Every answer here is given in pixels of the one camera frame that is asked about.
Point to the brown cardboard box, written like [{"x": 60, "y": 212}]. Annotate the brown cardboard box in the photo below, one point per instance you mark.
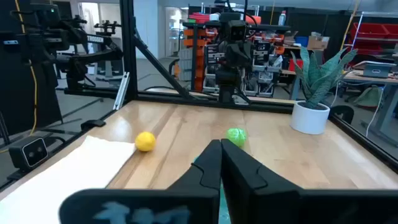
[{"x": 317, "y": 42}]

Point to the orange and black parts shelf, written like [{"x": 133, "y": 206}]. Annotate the orange and black parts shelf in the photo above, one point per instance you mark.
[{"x": 199, "y": 62}]

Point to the silver aluminium profile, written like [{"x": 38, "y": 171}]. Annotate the silver aluminium profile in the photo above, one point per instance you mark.
[{"x": 122, "y": 90}]

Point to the grey-green bag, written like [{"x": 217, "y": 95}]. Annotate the grey-green bag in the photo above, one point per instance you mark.
[{"x": 370, "y": 98}]

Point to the black background robot arm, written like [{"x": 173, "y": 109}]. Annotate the black background robot arm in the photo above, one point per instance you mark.
[{"x": 93, "y": 56}]

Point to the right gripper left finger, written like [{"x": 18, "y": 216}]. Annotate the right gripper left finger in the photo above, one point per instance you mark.
[{"x": 205, "y": 182}]

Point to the wooden desk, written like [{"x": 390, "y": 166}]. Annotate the wooden desk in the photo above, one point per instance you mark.
[{"x": 388, "y": 93}]

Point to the teal plastic bin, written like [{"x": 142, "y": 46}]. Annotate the teal plastic bin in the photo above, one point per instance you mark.
[{"x": 224, "y": 214}]

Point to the green snake plant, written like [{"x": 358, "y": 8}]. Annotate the green snake plant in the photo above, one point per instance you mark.
[{"x": 317, "y": 84}]

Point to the green toy cabbage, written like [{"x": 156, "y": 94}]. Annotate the green toy cabbage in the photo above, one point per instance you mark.
[{"x": 237, "y": 135}]

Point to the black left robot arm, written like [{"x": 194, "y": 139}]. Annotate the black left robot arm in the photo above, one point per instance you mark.
[{"x": 227, "y": 84}]

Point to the large black panel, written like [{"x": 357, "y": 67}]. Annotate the large black panel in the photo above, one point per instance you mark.
[{"x": 18, "y": 93}]

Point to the black table clamp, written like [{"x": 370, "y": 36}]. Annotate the black table clamp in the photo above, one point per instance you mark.
[{"x": 93, "y": 124}]

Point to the white folded cloth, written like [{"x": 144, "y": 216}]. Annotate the white folded cloth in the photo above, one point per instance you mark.
[{"x": 62, "y": 180}]

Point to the grey metal box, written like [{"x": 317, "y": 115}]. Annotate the grey metal box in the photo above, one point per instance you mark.
[{"x": 377, "y": 70}]

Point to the white plastic bottle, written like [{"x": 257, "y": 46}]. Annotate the white plastic bottle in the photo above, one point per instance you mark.
[{"x": 282, "y": 18}]

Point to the yellow toy lemon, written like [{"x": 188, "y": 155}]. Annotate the yellow toy lemon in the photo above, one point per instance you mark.
[{"x": 145, "y": 141}]

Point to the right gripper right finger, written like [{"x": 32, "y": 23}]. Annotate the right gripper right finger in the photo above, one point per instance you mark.
[{"x": 245, "y": 186}]

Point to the white plant pot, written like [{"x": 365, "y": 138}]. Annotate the white plant pot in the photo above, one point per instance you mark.
[{"x": 309, "y": 121}]

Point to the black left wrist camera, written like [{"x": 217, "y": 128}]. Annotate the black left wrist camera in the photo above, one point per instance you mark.
[{"x": 238, "y": 30}]

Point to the red bin rack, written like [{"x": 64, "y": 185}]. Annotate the red bin rack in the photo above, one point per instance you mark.
[{"x": 373, "y": 31}]

